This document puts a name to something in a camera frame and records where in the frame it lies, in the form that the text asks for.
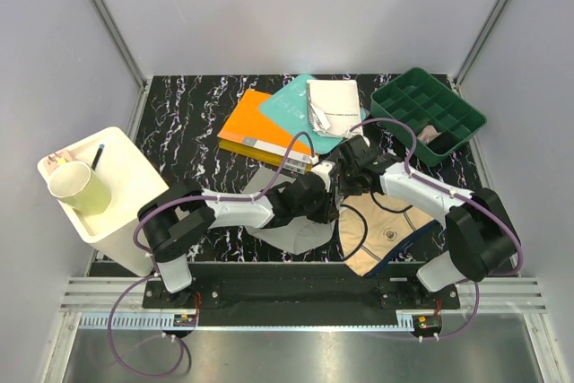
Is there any grey underwear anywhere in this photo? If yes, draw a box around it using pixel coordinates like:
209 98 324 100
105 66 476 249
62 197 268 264
241 166 335 255

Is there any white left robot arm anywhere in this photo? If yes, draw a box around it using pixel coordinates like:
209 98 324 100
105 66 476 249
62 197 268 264
134 172 336 308

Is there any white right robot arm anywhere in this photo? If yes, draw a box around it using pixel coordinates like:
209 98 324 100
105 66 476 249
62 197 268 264
335 135 523 309

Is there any beige underwear navy trim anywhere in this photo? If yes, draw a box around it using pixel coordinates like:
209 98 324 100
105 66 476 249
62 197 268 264
337 193 439 277

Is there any pink rolled underwear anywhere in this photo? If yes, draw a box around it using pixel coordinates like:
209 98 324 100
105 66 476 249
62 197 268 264
417 125 441 144

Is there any yellow binder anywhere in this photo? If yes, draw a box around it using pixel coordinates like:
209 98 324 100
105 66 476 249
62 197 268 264
219 139 312 173

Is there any white Canon safety booklet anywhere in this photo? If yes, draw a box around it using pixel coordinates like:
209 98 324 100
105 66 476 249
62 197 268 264
306 79 362 138

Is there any orange folder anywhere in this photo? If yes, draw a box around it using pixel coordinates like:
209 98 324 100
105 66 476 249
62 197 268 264
217 90 292 156

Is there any teal plastic board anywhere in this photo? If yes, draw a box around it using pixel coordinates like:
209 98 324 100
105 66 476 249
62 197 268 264
260 74 366 154

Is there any green compartment tray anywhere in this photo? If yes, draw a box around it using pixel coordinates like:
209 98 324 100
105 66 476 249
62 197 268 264
370 67 487 167

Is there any cream plastic bin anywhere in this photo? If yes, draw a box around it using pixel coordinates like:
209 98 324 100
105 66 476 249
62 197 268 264
38 126 168 276

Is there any blue black pen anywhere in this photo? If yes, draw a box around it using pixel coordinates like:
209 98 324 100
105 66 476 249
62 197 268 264
91 144 105 171

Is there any green paper cup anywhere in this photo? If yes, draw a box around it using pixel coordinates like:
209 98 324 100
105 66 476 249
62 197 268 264
48 161 111 215

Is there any pink sticky note pad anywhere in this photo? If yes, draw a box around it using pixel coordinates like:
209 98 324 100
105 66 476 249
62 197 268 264
43 149 74 176

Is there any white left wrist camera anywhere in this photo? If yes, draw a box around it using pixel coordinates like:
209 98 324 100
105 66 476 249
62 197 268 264
310 161 336 191

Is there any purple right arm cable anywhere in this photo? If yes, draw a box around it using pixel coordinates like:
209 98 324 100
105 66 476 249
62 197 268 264
347 118 524 343

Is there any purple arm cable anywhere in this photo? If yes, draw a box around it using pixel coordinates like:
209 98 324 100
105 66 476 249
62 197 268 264
109 131 315 378
347 118 524 343

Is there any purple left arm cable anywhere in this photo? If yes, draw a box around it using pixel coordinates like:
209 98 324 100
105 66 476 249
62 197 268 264
109 131 315 378

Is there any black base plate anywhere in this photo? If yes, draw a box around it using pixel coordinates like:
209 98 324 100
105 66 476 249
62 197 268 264
143 262 460 329

